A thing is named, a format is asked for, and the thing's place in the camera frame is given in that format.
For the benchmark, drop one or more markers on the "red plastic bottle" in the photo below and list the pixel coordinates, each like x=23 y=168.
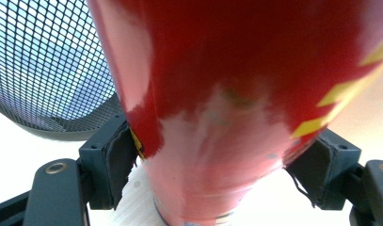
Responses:
x=230 y=103

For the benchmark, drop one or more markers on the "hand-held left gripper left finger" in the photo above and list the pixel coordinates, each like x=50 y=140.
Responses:
x=107 y=169

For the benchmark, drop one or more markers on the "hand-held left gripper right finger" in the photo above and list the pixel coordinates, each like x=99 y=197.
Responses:
x=328 y=175

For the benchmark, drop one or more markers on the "black metal mesh basket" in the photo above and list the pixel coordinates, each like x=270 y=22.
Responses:
x=51 y=66

